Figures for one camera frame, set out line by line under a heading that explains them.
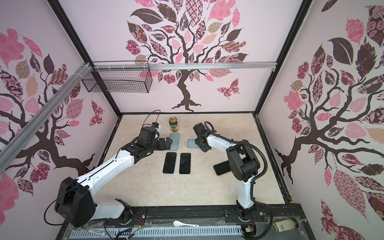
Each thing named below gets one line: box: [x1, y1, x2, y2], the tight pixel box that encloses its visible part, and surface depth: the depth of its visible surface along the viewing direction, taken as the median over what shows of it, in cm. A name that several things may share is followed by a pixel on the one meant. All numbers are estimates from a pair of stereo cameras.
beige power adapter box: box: [272, 218, 296, 232], surface depth 70 cm
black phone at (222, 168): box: [213, 160, 232, 176], surface depth 91 cm
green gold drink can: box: [169, 116, 179, 133], surface depth 105 cm
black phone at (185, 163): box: [179, 153, 191, 174], surface depth 94 cm
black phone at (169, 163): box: [162, 152, 177, 174], surface depth 94 cm
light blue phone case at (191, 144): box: [187, 139, 199, 149], surface depth 105 cm
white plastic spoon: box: [173, 220, 200, 227], surface depth 72 cm
